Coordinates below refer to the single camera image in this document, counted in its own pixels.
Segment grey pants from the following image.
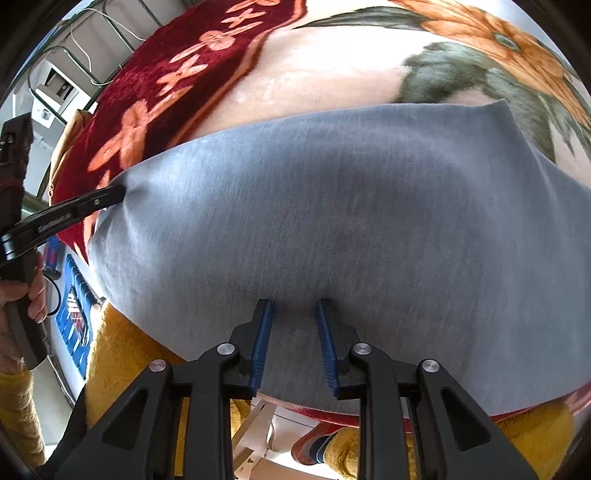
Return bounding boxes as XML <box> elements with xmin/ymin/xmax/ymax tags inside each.
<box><xmin>87</xmin><ymin>101</ymin><xmax>590</xmax><ymax>415</ymax></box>

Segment tan cloth on bed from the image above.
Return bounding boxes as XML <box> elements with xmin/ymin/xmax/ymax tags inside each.
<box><xmin>47</xmin><ymin>109</ymin><xmax>93</xmax><ymax>206</ymax></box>

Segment blue white box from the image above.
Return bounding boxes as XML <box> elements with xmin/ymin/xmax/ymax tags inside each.
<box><xmin>44</xmin><ymin>236</ymin><xmax>100</xmax><ymax>379</ymax></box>

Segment yellow fuzzy garment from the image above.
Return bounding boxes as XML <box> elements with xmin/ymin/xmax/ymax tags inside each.
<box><xmin>1</xmin><ymin>304</ymin><xmax>574</xmax><ymax>479</ymax></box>

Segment green metal bed frame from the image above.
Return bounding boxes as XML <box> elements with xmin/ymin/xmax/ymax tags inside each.
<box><xmin>25</xmin><ymin>0</ymin><xmax>187</xmax><ymax>126</ymax></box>

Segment red floral plush blanket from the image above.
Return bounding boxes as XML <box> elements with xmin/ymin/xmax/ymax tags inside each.
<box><xmin>50</xmin><ymin>0</ymin><xmax>591</xmax><ymax>430</ymax></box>

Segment person's left hand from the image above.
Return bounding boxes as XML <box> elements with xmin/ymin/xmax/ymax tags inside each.
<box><xmin>0</xmin><ymin>252</ymin><xmax>48</xmax><ymax>375</ymax></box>

